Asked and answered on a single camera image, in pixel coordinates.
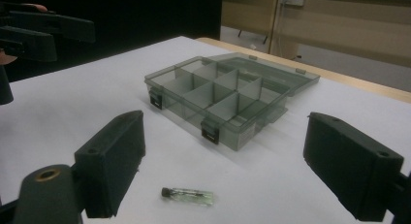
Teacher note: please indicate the wooden table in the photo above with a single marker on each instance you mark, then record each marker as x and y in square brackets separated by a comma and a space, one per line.
[355, 82]

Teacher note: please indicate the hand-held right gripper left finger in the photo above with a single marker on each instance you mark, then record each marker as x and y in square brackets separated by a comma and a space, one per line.
[110, 159]

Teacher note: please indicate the black stand legs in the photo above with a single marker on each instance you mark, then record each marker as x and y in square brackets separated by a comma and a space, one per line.
[252, 36]

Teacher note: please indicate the clear grey compartment organizer box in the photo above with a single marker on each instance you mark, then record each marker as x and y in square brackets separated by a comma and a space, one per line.
[213, 98]

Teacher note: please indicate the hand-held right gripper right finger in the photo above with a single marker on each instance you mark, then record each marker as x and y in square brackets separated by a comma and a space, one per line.
[349, 166]

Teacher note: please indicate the white table cover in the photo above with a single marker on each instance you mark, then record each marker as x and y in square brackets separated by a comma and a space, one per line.
[80, 98]

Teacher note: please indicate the small clear plastic tube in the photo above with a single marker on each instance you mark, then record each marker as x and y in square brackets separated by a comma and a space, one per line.
[190, 196]

